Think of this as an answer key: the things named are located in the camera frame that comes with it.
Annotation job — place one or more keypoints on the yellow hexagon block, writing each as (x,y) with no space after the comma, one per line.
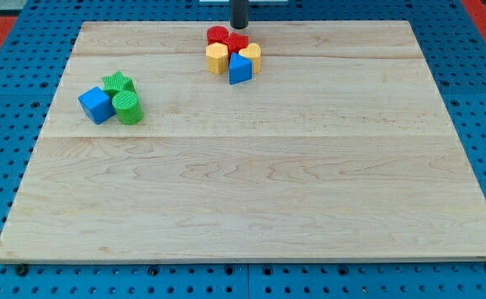
(217,58)

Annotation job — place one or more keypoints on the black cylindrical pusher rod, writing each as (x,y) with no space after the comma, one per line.
(238,13)

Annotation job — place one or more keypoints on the red cylinder block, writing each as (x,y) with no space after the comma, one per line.
(217,34)

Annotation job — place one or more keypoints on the yellow heart block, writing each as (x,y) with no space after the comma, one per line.
(253,52)

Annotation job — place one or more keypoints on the blue triangle block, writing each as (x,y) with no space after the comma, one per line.
(240,69)

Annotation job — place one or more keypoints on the blue cube block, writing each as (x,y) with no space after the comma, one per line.
(96,105)

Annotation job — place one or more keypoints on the green star block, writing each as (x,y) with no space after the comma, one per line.
(117,83)

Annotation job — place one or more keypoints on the green cylinder block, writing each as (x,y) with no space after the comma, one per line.
(127,107)

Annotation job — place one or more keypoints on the light wooden board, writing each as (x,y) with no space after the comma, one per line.
(340,149)

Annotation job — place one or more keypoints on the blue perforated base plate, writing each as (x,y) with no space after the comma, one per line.
(34,56)

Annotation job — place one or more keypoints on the red star block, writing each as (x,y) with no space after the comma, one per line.
(235,42)

